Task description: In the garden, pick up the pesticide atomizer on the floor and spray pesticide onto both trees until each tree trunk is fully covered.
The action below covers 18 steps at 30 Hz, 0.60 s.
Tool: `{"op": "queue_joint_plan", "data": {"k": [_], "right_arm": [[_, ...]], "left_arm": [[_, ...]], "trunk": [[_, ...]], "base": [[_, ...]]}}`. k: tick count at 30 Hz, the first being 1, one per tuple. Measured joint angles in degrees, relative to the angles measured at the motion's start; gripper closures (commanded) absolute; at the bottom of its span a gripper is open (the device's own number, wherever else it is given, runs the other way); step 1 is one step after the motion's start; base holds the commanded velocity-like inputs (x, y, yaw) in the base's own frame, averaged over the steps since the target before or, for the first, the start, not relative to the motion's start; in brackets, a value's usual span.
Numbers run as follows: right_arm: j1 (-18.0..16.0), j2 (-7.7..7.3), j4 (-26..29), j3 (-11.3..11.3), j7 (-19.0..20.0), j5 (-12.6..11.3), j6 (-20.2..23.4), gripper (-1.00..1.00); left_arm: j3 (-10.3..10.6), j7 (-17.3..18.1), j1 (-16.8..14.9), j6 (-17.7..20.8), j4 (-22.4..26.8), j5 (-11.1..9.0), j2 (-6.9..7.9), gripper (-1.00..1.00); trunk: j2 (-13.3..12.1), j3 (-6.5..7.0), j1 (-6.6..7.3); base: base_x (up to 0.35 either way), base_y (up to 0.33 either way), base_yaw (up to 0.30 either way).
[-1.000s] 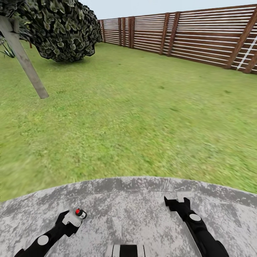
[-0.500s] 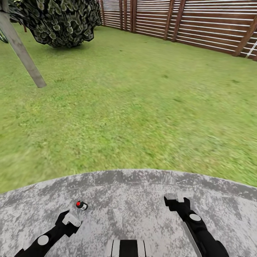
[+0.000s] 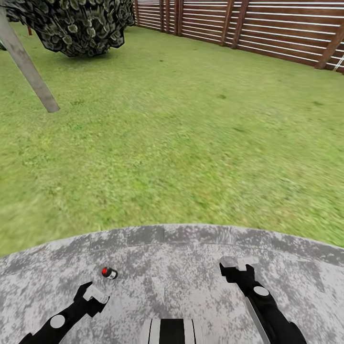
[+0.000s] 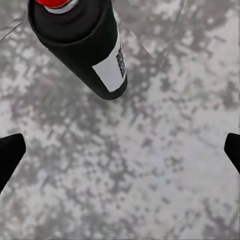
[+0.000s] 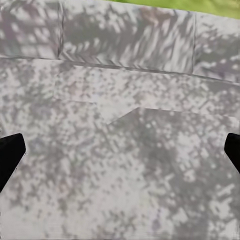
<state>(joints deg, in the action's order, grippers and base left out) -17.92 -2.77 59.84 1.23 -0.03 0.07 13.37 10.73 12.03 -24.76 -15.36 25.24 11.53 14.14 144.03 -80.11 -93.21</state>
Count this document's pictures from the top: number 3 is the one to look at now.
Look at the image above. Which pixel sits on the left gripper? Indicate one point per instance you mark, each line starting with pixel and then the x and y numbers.
pixel 90 306

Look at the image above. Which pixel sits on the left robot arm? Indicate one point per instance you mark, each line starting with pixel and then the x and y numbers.
pixel 89 299

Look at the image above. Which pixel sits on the tree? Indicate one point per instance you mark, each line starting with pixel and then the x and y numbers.
pixel 10 8

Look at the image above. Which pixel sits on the pesticide atomizer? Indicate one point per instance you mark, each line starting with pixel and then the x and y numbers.
pixel 109 273

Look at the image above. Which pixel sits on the robot trunk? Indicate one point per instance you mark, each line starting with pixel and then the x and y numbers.
pixel 171 331

